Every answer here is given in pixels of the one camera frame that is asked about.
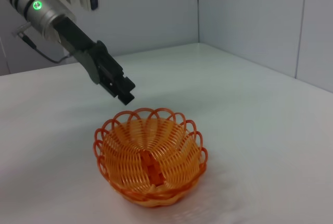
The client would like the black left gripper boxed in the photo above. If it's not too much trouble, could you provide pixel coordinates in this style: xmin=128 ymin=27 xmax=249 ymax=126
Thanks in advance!
xmin=53 ymin=17 xmax=136 ymax=106

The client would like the orange woven plastic basket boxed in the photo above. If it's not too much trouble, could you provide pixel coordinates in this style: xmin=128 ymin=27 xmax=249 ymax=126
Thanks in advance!
xmin=93 ymin=107 xmax=209 ymax=208

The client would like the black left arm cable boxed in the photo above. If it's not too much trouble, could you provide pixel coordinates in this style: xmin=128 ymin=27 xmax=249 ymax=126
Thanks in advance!
xmin=11 ymin=24 xmax=72 ymax=64

